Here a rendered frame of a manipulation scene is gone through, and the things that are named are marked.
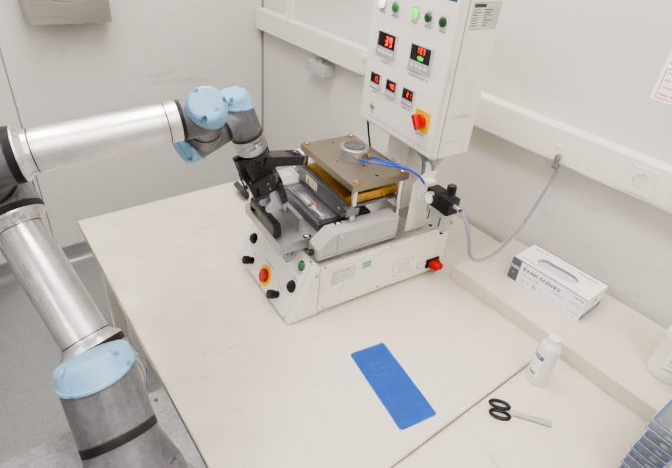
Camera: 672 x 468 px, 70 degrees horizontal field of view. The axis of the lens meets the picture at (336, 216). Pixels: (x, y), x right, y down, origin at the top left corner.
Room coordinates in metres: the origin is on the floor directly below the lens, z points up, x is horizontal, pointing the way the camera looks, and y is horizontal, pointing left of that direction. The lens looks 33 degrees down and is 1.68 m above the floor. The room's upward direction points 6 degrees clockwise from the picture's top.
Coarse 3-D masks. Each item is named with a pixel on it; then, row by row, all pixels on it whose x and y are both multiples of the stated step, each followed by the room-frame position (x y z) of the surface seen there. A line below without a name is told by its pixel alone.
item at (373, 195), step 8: (312, 168) 1.21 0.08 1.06; (320, 168) 1.22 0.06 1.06; (320, 176) 1.17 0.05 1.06; (328, 176) 1.18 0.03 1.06; (328, 184) 1.14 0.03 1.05; (336, 184) 1.13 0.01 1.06; (392, 184) 1.17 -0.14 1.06; (344, 192) 1.10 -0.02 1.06; (360, 192) 1.10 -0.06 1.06; (368, 192) 1.11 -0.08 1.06; (376, 192) 1.13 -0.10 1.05; (384, 192) 1.14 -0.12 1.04; (392, 192) 1.16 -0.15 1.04; (360, 200) 1.10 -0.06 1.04; (368, 200) 1.12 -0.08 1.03; (376, 200) 1.13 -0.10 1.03
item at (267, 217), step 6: (252, 198) 1.10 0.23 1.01; (252, 204) 1.09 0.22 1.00; (258, 204) 1.07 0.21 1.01; (252, 210) 1.10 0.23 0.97; (258, 210) 1.06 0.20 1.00; (264, 210) 1.05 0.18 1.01; (264, 216) 1.03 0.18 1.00; (270, 216) 1.02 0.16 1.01; (270, 222) 1.00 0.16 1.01; (276, 222) 1.00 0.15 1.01; (276, 228) 0.99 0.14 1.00; (276, 234) 0.99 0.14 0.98
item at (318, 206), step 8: (304, 184) 1.22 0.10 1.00; (296, 192) 1.17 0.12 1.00; (304, 192) 1.17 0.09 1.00; (312, 192) 1.17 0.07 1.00; (304, 200) 1.13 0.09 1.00; (312, 200) 1.13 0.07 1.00; (320, 200) 1.13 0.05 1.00; (312, 208) 1.09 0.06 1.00; (320, 208) 1.09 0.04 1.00; (328, 208) 1.10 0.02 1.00; (320, 216) 1.05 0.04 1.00; (328, 216) 1.06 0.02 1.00
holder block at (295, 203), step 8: (288, 192) 1.18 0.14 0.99; (288, 200) 1.16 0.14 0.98; (296, 200) 1.14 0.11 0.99; (296, 208) 1.12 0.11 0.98; (304, 208) 1.10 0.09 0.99; (304, 216) 1.09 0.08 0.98; (312, 216) 1.06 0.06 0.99; (344, 216) 1.08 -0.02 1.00; (312, 224) 1.05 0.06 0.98; (320, 224) 1.03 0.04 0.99
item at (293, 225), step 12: (288, 204) 1.09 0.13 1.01; (252, 216) 1.09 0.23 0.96; (276, 216) 1.09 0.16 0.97; (288, 216) 1.07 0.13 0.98; (300, 216) 1.04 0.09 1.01; (264, 228) 1.03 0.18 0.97; (288, 228) 1.04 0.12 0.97; (300, 228) 1.03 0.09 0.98; (312, 228) 1.05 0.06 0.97; (276, 240) 0.98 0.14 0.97; (288, 240) 0.98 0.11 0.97; (300, 240) 0.99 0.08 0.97; (288, 252) 0.97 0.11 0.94
